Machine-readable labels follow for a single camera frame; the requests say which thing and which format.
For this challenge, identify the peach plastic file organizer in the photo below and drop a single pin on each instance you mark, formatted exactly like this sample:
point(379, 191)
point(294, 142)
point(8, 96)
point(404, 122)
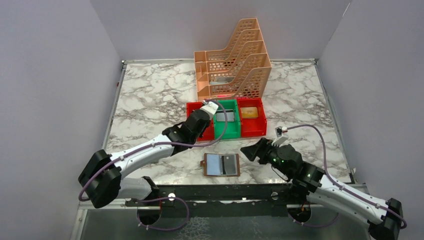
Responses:
point(239, 71)

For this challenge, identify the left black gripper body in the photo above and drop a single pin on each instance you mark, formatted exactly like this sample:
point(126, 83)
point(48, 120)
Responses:
point(194, 139)

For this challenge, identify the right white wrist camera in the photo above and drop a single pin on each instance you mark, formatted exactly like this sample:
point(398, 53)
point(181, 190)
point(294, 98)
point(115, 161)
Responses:
point(281, 136)

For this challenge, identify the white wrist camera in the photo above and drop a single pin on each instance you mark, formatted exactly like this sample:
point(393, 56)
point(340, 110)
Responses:
point(281, 136)
point(210, 107)

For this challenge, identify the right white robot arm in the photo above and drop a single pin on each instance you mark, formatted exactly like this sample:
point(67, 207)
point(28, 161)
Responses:
point(310, 183)

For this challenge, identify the brown leather card holder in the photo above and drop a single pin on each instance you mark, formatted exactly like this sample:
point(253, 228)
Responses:
point(212, 165)

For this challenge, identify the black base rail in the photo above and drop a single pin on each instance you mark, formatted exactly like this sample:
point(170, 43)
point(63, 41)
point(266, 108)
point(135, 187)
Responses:
point(222, 200)

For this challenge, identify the red bin with gold card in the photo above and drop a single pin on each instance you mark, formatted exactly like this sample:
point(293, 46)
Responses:
point(256, 127)

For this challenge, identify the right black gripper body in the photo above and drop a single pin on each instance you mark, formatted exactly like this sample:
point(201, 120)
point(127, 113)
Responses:
point(272, 158)

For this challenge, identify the gold card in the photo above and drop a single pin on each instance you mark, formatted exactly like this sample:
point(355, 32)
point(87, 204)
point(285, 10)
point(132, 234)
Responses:
point(249, 112)

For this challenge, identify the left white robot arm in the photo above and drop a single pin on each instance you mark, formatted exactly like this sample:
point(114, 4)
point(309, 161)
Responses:
point(102, 176)

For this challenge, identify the grey card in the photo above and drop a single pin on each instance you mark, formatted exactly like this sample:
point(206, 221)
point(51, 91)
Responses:
point(229, 165)

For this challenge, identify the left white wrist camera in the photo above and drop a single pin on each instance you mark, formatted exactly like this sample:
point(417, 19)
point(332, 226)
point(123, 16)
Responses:
point(210, 107)

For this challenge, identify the silver card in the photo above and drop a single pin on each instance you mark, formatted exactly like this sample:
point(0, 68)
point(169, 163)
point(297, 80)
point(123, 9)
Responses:
point(222, 117)

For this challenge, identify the red bin with black card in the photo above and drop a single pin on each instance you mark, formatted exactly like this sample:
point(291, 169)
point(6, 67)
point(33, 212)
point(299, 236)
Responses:
point(209, 133)

